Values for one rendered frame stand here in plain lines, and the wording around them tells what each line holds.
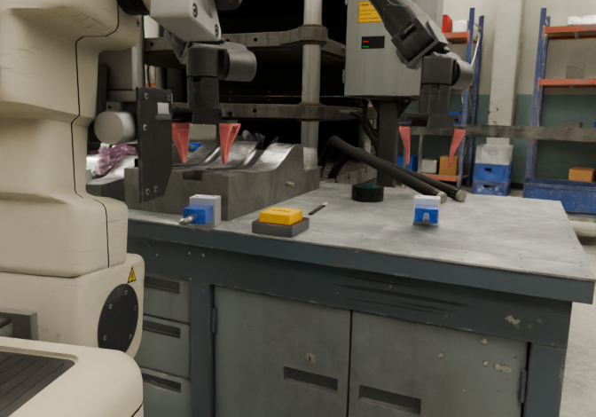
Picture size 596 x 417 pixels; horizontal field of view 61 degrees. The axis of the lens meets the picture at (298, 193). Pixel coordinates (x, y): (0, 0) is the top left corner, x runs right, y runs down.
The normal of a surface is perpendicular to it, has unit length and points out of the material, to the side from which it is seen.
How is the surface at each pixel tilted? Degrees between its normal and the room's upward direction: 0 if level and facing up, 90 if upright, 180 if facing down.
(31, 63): 90
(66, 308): 82
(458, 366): 90
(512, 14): 90
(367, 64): 90
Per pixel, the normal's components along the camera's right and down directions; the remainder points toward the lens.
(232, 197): 0.92, 0.08
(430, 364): -0.40, 0.14
